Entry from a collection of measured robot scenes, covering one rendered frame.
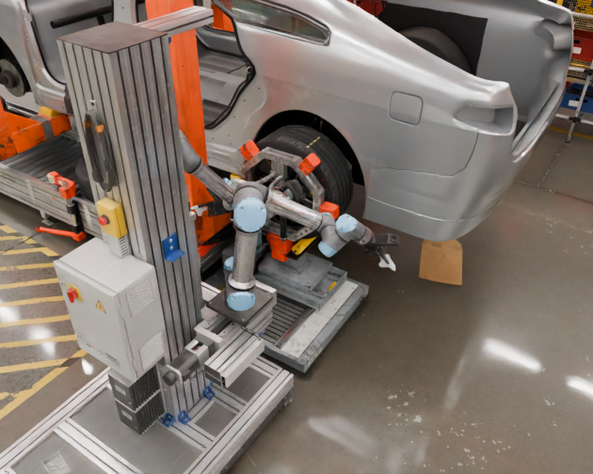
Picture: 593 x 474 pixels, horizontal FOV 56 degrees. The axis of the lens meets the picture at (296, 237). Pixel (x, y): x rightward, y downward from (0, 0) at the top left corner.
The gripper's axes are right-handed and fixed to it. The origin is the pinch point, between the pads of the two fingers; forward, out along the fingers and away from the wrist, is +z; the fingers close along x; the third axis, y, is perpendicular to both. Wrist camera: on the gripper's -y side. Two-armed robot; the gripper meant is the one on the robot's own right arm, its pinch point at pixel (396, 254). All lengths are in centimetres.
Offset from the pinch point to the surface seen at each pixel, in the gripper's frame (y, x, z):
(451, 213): -1, -45, 48
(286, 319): 123, -13, 57
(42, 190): 274, -103, -66
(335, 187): 49, -61, 12
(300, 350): 101, 13, 51
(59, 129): 280, -164, -68
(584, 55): -35, -316, 259
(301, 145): 55, -78, -12
